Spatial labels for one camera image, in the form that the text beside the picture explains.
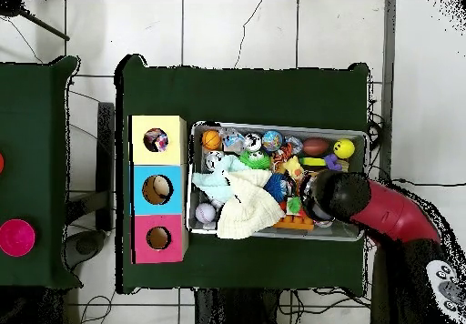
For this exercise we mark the mint green cloth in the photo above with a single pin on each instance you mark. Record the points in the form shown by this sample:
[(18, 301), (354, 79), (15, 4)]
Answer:
[(211, 182)]

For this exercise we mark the cream yellow cloth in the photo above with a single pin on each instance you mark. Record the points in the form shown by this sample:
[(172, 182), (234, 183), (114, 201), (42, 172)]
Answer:
[(247, 207)]

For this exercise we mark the multicolour fuzzy caterpillar toy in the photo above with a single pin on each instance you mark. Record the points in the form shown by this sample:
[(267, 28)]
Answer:
[(293, 205)]

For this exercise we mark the colourful polka dot cloth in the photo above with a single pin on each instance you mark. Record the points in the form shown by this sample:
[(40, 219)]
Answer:
[(157, 141)]

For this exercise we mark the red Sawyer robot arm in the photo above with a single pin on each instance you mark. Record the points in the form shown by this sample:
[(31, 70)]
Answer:
[(393, 211)]

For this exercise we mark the clear mesh bin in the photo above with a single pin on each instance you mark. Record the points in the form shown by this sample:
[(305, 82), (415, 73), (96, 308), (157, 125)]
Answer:
[(218, 231)]

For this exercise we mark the wooden box with three holes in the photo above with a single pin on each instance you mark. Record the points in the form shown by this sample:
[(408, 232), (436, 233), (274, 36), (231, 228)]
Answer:
[(142, 186)]

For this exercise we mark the green fuzzy toy with eyes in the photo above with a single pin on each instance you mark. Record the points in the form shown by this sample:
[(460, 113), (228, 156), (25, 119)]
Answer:
[(255, 161)]

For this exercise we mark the small orange basketball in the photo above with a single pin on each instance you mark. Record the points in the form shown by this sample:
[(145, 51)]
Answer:
[(212, 140)]

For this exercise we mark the blue spiky ball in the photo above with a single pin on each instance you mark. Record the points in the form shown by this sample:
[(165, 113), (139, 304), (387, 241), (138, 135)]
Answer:
[(275, 186)]

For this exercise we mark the globe print ball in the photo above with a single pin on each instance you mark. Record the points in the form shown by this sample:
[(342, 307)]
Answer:
[(272, 140)]

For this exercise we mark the small white ball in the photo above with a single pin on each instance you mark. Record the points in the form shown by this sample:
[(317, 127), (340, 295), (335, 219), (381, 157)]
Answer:
[(205, 212)]

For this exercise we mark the orange toy brick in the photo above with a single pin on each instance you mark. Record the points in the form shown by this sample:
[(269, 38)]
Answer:
[(291, 223)]

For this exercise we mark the brown toy football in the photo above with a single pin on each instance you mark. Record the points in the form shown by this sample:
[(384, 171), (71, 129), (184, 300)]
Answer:
[(316, 146)]

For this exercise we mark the yellow smiley ball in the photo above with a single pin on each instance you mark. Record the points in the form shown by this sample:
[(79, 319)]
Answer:
[(344, 148)]

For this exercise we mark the side table with green cloth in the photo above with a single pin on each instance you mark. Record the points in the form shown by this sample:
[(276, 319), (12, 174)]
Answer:
[(36, 156)]

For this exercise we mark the pink disc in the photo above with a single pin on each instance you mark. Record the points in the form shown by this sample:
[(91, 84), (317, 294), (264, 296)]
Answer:
[(16, 238)]

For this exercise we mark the red disc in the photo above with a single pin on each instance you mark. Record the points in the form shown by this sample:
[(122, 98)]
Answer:
[(1, 163)]

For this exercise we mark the black tripod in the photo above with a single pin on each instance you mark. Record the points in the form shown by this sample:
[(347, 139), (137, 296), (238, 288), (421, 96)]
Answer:
[(11, 8)]

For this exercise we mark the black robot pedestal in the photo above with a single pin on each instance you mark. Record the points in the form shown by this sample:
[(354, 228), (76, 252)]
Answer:
[(240, 309)]

